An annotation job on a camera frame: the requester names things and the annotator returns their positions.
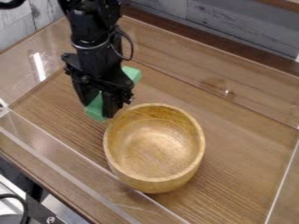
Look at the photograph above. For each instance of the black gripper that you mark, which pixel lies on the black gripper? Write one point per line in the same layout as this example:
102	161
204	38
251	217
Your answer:
94	68

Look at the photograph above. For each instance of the green rectangular block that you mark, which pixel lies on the green rectangular block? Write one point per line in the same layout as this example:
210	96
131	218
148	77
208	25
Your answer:
94	110

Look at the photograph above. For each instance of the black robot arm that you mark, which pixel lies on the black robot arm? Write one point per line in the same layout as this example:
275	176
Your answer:
94	21

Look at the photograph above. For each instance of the brown wooden bowl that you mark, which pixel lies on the brown wooden bowl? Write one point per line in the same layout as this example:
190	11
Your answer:
154	144

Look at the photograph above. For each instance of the clear acrylic enclosure wall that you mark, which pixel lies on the clear acrylic enclosure wall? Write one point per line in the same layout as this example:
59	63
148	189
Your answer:
238	90

